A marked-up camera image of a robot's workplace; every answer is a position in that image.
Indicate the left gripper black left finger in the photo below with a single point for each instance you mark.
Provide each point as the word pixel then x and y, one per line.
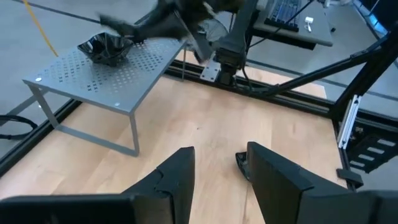
pixel 168 193

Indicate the black deep square mini plate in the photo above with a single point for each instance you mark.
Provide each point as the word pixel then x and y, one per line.
pixel 105 51

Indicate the grey desk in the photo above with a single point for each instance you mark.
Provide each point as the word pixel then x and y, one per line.
pixel 317 34

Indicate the silver aluminium bracket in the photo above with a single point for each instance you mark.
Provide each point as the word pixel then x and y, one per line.
pixel 349 121

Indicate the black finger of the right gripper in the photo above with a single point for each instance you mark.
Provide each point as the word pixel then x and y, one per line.
pixel 130 23
pixel 133 35

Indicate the black aluminium table frame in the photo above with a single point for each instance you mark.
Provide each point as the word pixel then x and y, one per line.
pixel 295 99

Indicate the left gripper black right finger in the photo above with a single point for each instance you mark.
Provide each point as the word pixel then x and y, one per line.
pixel 280 196

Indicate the black keyboard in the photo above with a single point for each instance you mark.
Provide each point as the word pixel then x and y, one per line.
pixel 284 14

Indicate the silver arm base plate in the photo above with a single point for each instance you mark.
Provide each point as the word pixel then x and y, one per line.
pixel 210 71

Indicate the white usb adapter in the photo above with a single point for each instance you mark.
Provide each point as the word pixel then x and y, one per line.
pixel 308 20

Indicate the grey perforated metal shelf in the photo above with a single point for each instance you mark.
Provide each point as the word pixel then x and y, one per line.
pixel 102 84

